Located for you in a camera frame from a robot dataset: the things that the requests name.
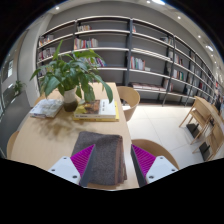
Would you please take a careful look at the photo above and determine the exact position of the grey bookshelf unit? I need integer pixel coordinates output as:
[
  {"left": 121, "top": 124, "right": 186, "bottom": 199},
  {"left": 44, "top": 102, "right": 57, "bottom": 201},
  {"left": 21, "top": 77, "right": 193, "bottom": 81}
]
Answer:
[{"left": 35, "top": 14, "right": 223, "bottom": 108}]

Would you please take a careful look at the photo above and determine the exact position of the yellow book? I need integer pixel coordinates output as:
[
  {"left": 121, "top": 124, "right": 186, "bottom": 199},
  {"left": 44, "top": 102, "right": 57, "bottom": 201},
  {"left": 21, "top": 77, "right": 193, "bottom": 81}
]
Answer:
[{"left": 72, "top": 101, "right": 120, "bottom": 122}]

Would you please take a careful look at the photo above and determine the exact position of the green potted plant white pot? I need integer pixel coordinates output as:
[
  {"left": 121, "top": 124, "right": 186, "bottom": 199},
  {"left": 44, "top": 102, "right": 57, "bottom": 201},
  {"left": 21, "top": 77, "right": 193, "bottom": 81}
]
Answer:
[{"left": 29, "top": 39, "right": 115, "bottom": 113}]

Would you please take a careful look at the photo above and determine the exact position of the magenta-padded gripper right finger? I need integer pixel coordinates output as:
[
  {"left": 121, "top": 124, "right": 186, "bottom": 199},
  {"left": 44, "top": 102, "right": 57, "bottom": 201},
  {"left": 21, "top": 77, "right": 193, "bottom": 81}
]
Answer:
[{"left": 130, "top": 144, "right": 179, "bottom": 188}]

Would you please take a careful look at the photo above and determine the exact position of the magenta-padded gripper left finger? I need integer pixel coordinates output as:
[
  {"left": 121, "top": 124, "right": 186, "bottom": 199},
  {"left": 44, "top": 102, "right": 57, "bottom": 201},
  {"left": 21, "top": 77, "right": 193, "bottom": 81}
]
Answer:
[{"left": 48, "top": 143, "right": 97, "bottom": 187}]

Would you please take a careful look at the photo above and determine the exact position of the white book stack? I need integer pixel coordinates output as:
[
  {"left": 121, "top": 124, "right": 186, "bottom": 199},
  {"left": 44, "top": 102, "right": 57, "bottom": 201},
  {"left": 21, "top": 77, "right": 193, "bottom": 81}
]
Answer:
[{"left": 28, "top": 98, "right": 65, "bottom": 120}]

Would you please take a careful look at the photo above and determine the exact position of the zigzag striped grey-backed towel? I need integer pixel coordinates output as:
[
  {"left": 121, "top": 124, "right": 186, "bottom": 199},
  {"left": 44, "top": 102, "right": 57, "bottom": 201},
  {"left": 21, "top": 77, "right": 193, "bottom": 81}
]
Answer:
[{"left": 70, "top": 130, "right": 128, "bottom": 187}]

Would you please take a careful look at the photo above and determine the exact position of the light wooden chair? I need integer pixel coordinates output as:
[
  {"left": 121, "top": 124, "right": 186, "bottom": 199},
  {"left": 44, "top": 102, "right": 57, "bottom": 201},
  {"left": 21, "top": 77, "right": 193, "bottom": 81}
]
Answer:
[
  {"left": 131, "top": 138, "right": 181, "bottom": 171},
  {"left": 6, "top": 130, "right": 21, "bottom": 160},
  {"left": 116, "top": 85, "right": 142, "bottom": 123}
]

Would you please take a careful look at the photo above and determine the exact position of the ceiling lights group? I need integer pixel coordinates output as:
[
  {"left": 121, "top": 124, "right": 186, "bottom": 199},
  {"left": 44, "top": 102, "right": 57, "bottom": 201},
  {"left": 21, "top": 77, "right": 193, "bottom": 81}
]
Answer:
[{"left": 54, "top": 0, "right": 214, "bottom": 53}]

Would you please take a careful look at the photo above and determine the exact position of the small green plant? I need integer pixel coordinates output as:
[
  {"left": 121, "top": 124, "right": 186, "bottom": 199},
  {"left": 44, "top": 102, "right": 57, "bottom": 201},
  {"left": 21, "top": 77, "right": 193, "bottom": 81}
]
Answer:
[{"left": 12, "top": 79, "right": 27, "bottom": 96}]

